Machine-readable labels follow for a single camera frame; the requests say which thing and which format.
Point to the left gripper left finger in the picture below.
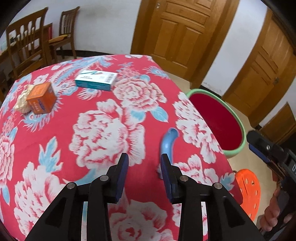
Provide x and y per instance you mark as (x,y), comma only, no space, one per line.
(62,220)

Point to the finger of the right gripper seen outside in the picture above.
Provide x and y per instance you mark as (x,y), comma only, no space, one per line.
(261,147)

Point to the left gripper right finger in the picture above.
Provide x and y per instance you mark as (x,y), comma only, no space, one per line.
(226,220)

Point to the light blue plastic piece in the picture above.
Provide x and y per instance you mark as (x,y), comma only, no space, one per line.
(167,143)

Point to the person's right hand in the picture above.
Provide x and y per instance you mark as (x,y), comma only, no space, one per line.
(271,213)

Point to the orange plastic stool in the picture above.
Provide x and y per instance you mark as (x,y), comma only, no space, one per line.
(250,189)

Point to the red bucket green rim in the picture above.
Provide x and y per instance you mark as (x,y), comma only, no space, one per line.
(224,123)

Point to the right wooden door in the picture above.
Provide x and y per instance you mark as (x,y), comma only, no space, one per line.
(267,73)

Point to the wooden door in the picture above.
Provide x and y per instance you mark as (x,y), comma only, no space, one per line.
(183,37)
(267,73)

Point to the red floral tablecloth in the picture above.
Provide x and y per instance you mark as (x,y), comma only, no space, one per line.
(86,132)

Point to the small orange box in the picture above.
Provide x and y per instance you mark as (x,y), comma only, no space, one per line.
(41,98)

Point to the crumpled tissue behind box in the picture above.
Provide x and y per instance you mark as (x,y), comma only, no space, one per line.
(22,105)

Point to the left wooden door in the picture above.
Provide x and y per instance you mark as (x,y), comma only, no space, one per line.
(183,37)

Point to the teal white carton box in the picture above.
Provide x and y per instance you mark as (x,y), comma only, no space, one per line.
(96,79)

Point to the wooden dining table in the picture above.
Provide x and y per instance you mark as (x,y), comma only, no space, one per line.
(47,32)

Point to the yellow seat cushion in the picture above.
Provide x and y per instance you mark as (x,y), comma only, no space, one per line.
(58,39)

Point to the middle wooden chair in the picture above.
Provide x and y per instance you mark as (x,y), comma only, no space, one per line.
(27,35)

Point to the wooden chair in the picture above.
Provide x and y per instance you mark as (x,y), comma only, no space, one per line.
(66,34)
(27,35)

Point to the far wooden chair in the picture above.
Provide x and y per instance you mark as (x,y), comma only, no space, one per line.
(66,34)

